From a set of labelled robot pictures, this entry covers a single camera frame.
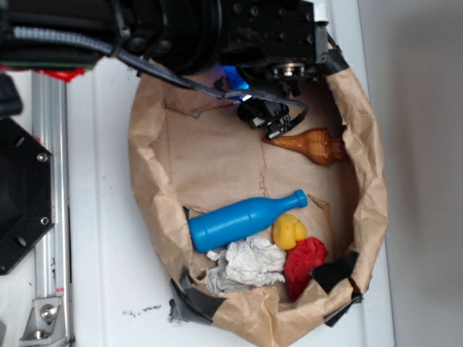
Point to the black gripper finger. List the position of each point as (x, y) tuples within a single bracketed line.
[(263, 113)]

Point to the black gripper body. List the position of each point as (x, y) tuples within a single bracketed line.
[(272, 45)]

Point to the blue sponge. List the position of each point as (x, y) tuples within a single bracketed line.
[(236, 81)]

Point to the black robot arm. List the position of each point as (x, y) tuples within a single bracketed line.
[(175, 41)]

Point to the brown spiral seashell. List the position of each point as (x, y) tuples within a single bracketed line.
[(317, 144)]

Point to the brown paper bag basin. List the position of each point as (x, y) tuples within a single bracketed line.
[(190, 154)]

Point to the yellow rubber duck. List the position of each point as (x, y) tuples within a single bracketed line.
[(287, 231)]

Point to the blue plastic bottle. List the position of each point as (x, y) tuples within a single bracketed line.
[(240, 220)]

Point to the crumpled red paper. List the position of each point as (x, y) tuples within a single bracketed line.
[(307, 255)]

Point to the crumpled white paper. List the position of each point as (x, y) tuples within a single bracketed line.
[(244, 264)]

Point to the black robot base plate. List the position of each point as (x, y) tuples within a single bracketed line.
[(26, 193)]

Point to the aluminium extrusion rail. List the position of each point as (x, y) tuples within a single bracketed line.
[(53, 266)]

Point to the metal corner bracket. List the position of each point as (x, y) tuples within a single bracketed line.
[(45, 325)]

